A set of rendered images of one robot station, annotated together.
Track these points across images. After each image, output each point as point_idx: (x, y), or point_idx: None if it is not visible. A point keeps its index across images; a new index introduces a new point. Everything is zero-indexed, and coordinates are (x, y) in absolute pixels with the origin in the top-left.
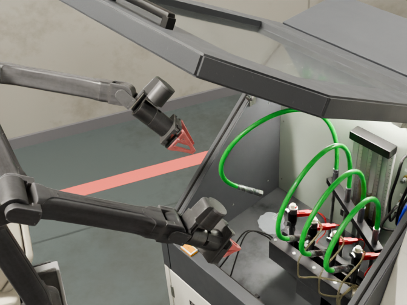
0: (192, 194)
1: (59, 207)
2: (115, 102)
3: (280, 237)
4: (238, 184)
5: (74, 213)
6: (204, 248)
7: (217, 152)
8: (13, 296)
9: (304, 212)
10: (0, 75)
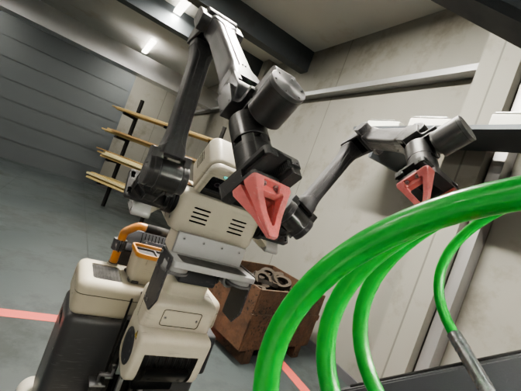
0: (419, 376)
1: (215, 28)
2: (401, 137)
3: (354, 337)
4: (460, 331)
5: (215, 38)
6: (233, 154)
7: (518, 357)
8: (188, 189)
9: None
10: (366, 132)
